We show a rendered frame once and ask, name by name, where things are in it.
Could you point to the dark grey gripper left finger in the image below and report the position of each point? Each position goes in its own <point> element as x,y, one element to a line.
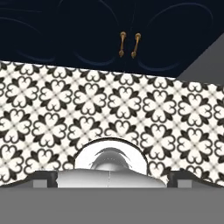
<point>43,176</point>

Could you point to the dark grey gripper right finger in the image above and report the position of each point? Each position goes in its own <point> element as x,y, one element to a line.
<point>180,176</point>

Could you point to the dark navy cupboard door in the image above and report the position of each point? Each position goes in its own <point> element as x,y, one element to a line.
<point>172,29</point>
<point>26,32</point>
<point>93,26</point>

